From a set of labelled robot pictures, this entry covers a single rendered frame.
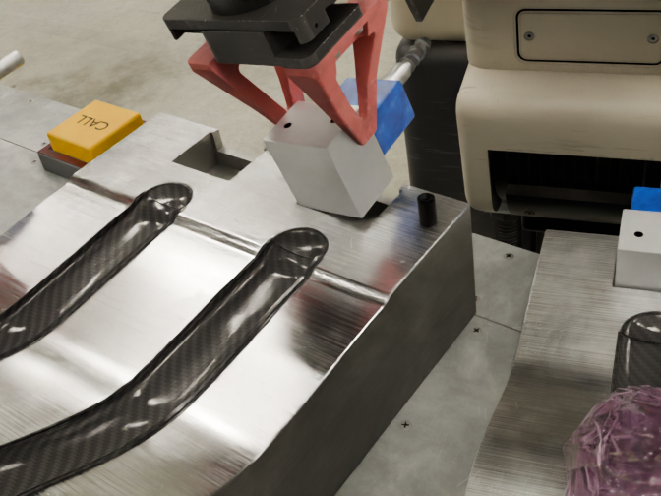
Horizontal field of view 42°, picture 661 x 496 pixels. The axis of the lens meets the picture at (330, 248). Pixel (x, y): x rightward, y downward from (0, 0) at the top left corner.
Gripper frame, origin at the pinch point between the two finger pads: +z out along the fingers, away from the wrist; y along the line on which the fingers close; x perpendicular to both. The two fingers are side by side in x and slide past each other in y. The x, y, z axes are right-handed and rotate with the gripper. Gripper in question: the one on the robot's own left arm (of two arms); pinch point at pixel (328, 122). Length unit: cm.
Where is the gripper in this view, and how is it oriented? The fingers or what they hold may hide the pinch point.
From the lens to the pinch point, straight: 50.2
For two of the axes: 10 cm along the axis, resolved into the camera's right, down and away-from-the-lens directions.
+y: 7.5, 1.8, -6.4
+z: 3.7, 6.9, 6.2
